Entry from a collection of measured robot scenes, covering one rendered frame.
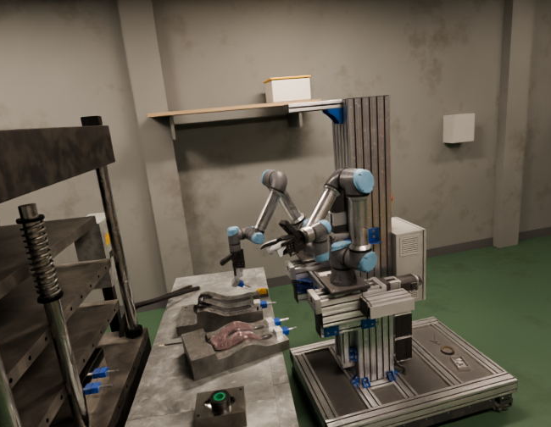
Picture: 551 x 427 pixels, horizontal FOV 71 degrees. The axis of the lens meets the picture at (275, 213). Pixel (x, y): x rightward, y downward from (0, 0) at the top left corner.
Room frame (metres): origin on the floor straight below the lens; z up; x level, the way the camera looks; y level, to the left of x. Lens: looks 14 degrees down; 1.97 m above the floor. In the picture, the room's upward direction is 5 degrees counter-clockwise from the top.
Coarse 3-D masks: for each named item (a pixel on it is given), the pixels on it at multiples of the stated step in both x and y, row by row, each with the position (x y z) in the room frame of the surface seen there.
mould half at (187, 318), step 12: (204, 300) 2.13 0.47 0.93; (228, 300) 2.20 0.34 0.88; (252, 300) 2.16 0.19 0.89; (180, 312) 2.15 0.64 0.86; (192, 312) 2.13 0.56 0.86; (204, 312) 1.99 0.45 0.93; (216, 312) 2.01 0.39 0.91; (228, 312) 2.05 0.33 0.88; (240, 312) 2.03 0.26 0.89; (252, 312) 2.01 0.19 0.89; (180, 324) 1.99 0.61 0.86; (192, 324) 1.98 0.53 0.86; (204, 324) 1.99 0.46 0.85; (216, 324) 2.00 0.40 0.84
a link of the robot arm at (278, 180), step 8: (272, 176) 2.40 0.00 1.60; (280, 176) 2.38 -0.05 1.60; (272, 184) 2.36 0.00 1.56; (280, 184) 2.35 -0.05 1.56; (272, 192) 2.34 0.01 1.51; (280, 192) 2.33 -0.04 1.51; (272, 200) 2.32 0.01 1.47; (264, 208) 2.32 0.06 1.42; (272, 208) 2.32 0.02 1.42; (264, 216) 2.30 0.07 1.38; (256, 224) 2.30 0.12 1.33; (264, 224) 2.29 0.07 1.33; (248, 232) 2.33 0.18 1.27; (256, 232) 2.27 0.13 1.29; (256, 240) 2.24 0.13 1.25
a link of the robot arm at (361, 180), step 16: (352, 176) 1.84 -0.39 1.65; (368, 176) 1.83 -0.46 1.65; (352, 192) 1.83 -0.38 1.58; (368, 192) 1.82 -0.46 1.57; (352, 208) 1.86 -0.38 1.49; (352, 224) 1.86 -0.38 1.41; (352, 240) 1.87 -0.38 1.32; (368, 240) 1.86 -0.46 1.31; (352, 256) 1.85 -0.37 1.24; (368, 256) 1.81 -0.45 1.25
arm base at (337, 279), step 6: (336, 270) 1.96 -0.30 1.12; (342, 270) 1.94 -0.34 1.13; (348, 270) 1.94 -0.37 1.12; (330, 276) 2.00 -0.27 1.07; (336, 276) 1.95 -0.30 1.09; (342, 276) 1.93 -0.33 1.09; (348, 276) 1.93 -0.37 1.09; (354, 276) 1.97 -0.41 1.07; (336, 282) 1.94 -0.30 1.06; (342, 282) 1.92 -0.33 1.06; (348, 282) 1.92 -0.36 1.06; (354, 282) 1.94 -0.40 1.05
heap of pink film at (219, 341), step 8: (232, 320) 1.85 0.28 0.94; (224, 328) 1.83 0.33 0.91; (232, 328) 1.82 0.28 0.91; (240, 328) 1.83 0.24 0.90; (248, 328) 1.86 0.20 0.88; (216, 336) 1.77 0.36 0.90; (224, 336) 1.76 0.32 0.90; (232, 336) 1.75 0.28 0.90; (240, 336) 1.72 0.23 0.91; (248, 336) 1.74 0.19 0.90; (256, 336) 1.76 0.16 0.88; (216, 344) 1.71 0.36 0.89; (224, 344) 1.71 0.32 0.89; (232, 344) 1.70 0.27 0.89
